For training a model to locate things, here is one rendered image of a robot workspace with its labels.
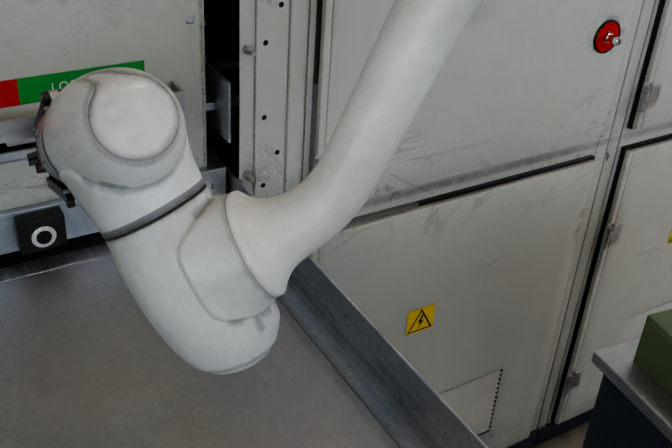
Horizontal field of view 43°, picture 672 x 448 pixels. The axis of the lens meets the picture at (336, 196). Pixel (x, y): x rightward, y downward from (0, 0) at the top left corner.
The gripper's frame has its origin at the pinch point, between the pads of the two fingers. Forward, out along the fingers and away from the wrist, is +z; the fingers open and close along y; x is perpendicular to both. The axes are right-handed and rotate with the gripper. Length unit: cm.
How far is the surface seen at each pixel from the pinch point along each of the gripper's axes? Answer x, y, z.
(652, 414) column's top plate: 62, 48, -27
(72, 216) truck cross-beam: 3.8, 8.2, 11.7
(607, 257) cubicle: 110, 42, 24
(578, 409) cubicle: 115, 81, 47
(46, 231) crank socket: -0.3, 9.3, 9.2
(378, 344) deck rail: 26.6, 28.5, -23.5
